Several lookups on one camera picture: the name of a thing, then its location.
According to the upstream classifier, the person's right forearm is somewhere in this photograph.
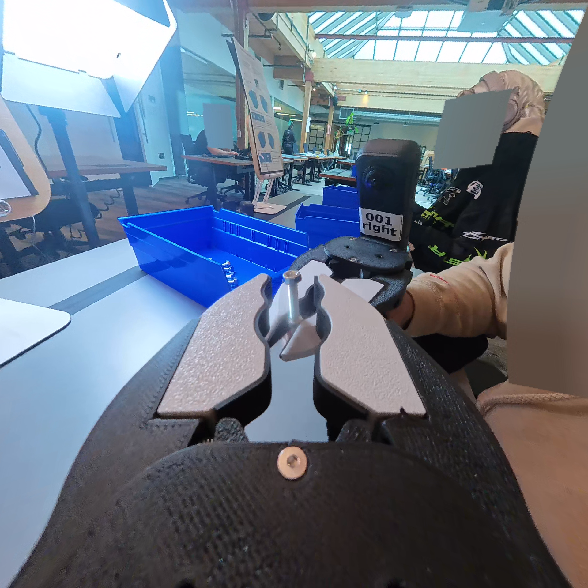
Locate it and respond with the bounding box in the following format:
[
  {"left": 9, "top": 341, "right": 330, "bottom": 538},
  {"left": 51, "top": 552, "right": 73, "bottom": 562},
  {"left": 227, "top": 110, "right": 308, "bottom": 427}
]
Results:
[{"left": 395, "top": 244, "right": 515, "bottom": 341}]

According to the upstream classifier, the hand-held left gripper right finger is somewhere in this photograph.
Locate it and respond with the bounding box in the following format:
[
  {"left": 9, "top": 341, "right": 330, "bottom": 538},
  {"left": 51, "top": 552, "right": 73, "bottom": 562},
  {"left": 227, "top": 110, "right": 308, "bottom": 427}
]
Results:
[{"left": 315, "top": 276, "right": 429, "bottom": 432}]

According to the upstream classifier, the blue plastic bin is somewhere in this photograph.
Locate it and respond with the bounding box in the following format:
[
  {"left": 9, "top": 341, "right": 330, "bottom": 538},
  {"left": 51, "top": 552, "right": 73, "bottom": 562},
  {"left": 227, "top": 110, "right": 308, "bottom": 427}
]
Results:
[
  {"left": 120, "top": 205, "right": 310, "bottom": 308},
  {"left": 296, "top": 204, "right": 361, "bottom": 247},
  {"left": 322, "top": 186, "right": 361, "bottom": 210}
]

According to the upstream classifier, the silver bolt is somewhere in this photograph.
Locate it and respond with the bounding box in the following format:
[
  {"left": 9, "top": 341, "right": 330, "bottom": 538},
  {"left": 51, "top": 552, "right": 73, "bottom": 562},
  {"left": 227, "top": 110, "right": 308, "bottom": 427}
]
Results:
[{"left": 281, "top": 269, "right": 304, "bottom": 324}]

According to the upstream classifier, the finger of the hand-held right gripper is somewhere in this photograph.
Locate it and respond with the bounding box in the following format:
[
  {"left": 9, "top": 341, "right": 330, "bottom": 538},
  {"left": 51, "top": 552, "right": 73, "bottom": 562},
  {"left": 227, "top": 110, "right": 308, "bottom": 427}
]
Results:
[
  {"left": 279, "top": 276, "right": 387, "bottom": 362},
  {"left": 292, "top": 260, "right": 334, "bottom": 283}
]

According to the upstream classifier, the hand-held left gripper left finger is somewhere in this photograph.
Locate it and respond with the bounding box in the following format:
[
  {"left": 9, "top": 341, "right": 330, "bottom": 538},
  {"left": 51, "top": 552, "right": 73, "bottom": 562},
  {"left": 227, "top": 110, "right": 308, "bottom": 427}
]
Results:
[{"left": 156, "top": 274, "right": 273, "bottom": 431}]

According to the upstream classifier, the wooden desk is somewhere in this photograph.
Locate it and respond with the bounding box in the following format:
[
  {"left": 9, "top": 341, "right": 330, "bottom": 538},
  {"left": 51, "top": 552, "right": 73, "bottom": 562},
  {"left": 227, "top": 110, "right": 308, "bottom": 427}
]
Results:
[
  {"left": 46, "top": 164, "right": 168, "bottom": 217},
  {"left": 184, "top": 155, "right": 258, "bottom": 205}
]

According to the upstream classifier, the studio softbox light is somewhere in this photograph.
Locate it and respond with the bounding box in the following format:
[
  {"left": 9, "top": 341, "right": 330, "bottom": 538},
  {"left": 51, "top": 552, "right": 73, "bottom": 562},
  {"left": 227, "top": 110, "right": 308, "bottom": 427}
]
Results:
[{"left": 0, "top": 0, "right": 177, "bottom": 249}]

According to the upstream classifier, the cardboard sign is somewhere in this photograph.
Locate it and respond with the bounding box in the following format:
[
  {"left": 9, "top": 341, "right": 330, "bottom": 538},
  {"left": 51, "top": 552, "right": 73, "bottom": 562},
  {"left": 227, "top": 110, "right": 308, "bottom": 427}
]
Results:
[{"left": 233, "top": 39, "right": 287, "bottom": 217}]

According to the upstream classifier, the person's beige hoodie torso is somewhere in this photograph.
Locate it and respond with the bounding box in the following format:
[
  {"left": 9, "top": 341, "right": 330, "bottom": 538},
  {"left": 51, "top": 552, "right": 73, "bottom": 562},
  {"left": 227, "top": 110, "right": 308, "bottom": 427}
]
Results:
[{"left": 478, "top": 382, "right": 588, "bottom": 588}]

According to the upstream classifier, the ceiling projector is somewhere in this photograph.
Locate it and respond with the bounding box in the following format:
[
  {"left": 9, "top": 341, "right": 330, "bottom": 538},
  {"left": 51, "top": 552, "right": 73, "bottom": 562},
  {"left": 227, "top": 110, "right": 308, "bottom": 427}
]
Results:
[{"left": 458, "top": 0, "right": 521, "bottom": 34}]

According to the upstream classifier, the black chair armrest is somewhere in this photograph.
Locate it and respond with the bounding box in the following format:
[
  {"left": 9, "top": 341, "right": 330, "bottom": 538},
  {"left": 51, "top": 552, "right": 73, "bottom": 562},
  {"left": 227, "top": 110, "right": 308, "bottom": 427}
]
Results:
[{"left": 414, "top": 333, "right": 489, "bottom": 373}]

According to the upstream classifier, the white instruction sheet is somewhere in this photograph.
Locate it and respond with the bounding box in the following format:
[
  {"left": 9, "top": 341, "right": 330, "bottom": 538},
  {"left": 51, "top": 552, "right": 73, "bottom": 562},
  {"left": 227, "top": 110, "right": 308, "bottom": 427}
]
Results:
[{"left": 0, "top": 143, "right": 33, "bottom": 201}]

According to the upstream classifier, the beige hoodie drawstring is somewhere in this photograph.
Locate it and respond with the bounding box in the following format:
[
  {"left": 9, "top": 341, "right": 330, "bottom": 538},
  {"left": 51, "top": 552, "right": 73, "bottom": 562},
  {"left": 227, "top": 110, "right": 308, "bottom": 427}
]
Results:
[{"left": 478, "top": 393, "right": 588, "bottom": 410}]

